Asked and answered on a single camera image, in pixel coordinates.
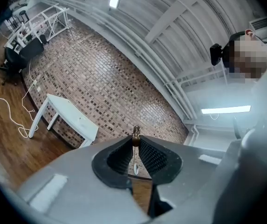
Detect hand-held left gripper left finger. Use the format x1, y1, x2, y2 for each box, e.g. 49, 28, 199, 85
16, 135, 151, 224

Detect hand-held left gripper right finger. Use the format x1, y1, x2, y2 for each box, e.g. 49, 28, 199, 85
137, 135, 227, 224

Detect small brass-tipped metal object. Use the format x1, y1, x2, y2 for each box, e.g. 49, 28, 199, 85
128, 125, 141, 176

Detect large black office chair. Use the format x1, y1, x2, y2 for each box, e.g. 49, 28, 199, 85
0, 40, 45, 86

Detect white air vent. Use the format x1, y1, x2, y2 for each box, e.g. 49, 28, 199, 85
248, 16, 267, 32

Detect white ceiling pipes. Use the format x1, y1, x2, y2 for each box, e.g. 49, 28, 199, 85
43, 0, 197, 121

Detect black office chair with headrest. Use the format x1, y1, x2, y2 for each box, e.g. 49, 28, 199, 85
39, 34, 50, 45

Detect person's head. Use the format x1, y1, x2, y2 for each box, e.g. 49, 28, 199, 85
223, 28, 267, 79

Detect black stool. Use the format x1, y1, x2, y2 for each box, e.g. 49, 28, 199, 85
18, 10, 30, 23

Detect white metal frame rack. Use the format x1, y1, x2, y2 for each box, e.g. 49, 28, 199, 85
4, 5, 73, 54

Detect black head-mounted camera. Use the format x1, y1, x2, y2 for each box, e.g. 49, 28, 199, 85
209, 43, 229, 66

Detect white table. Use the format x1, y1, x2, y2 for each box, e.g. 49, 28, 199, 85
27, 93, 100, 149

